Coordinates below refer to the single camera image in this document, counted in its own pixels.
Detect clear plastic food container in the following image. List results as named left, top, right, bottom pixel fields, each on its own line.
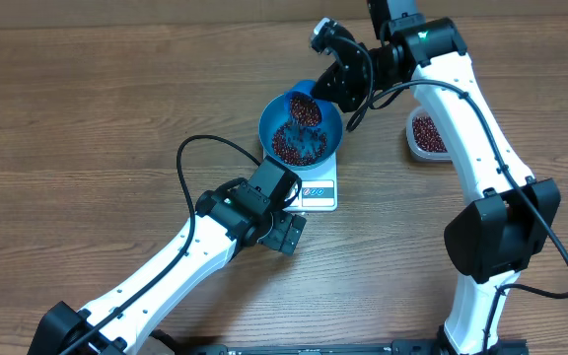
left=406, top=106, right=451, bottom=163

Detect red adzuki beans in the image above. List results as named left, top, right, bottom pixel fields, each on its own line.
left=412, top=115, right=447, bottom=153

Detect white digital kitchen scale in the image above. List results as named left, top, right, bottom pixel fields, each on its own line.
left=286, top=153, right=338, bottom=213

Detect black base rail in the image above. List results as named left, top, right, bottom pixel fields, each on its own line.
left=179, top=338, right=530, bottom=355

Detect teal plastic bowl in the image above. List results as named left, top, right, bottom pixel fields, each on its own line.
left=258, top=94, right=344, bottom=168

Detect blue plastic measuring scoop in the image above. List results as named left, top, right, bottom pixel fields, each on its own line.
left=284, top=80, right=322, bottom=127

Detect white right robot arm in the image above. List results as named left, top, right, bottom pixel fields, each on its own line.
left=310, top=1, right=560, bottom=354

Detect red beans in bowl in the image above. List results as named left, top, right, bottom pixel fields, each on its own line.
left=271, top=121, right=327, bottom=167

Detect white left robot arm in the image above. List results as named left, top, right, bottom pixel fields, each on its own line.
left=29, top=157, right=306, bottom=354

